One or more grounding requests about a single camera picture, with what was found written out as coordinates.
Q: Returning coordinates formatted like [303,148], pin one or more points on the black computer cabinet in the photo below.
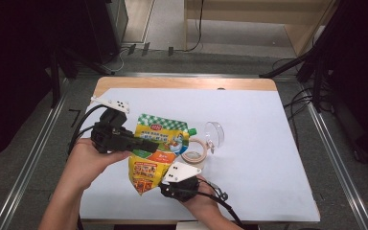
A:
[108,28]

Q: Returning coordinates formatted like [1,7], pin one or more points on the wooden shelf unit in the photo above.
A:
[300,32]

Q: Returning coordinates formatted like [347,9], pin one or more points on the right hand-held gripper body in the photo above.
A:
[180,188]

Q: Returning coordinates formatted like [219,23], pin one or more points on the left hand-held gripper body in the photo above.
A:
[111,137]

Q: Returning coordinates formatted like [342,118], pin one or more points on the black floor bracket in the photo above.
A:
[170,51]
[131,49]
[146,48]

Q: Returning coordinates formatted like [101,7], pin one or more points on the black curtain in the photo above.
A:
[12,64]
[361,64]

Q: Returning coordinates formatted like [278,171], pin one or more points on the aluminium rail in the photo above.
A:
[338,166]
[28,166]
[188,75]

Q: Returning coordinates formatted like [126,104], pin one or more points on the yellow sauce pouch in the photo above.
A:
[169,137]

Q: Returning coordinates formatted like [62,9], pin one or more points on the person's right hand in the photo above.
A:
[206,204]

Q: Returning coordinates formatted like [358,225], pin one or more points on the black metal stand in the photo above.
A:
[284,66]
[55,80]

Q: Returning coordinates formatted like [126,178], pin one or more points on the person's left hand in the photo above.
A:
[83,163]

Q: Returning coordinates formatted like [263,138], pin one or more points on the grey metal clip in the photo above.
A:
[220,191]

